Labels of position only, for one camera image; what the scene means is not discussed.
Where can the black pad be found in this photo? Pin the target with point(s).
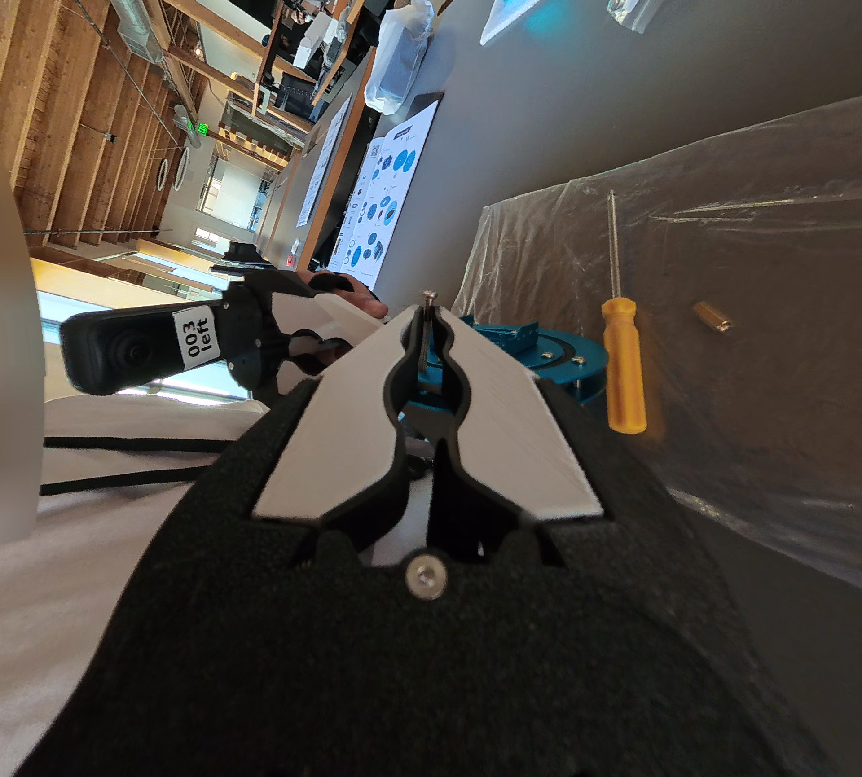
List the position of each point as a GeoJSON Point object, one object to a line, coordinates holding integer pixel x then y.
{"type": "Point", "coordinates": [424, 104]}

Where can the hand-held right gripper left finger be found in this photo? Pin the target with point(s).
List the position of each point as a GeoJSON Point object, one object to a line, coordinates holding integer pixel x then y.
{"type": "Point", "coordinates": [330, 447]}

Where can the white instruction booklet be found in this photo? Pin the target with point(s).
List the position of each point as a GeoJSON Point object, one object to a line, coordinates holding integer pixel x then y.
{"type": "Point", "coordinates": [390, 198]}

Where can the person's left hand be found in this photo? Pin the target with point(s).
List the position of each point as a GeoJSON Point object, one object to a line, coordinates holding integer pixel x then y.
{"type": "Point", "coordinates": [367, 304]}

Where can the blue metal turntable disc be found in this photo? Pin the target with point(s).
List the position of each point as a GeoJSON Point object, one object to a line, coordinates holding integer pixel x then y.
{"type": "Point", "coordinates": [559, 363]}

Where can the white wrapped package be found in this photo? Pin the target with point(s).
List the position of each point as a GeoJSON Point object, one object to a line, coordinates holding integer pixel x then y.
{"type": "Point", "coordinates": [397, 56]}

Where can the brass standoff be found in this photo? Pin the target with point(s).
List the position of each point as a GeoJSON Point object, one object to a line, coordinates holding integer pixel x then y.
{"type": "Point", "coordinates": [712, 317]}

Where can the clear plastic bag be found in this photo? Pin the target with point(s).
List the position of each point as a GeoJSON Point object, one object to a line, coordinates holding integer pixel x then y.
{"type": "Point", "coordinates": [741, 285]}

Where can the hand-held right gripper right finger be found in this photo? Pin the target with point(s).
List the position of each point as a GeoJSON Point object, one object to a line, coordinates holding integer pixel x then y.
{"type": "Point", "coordinates": [518, 440]}

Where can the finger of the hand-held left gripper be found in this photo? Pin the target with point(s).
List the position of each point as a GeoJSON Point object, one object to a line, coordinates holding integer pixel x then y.
{"type": "Point", "coordinates": [337, 319]}
{"type": "Point", "coordinates": [300, 373]}

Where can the printed paper sheet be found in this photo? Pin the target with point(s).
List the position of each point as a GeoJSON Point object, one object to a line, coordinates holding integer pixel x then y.
{"type": "Point", "coordinates": [323, 164]}

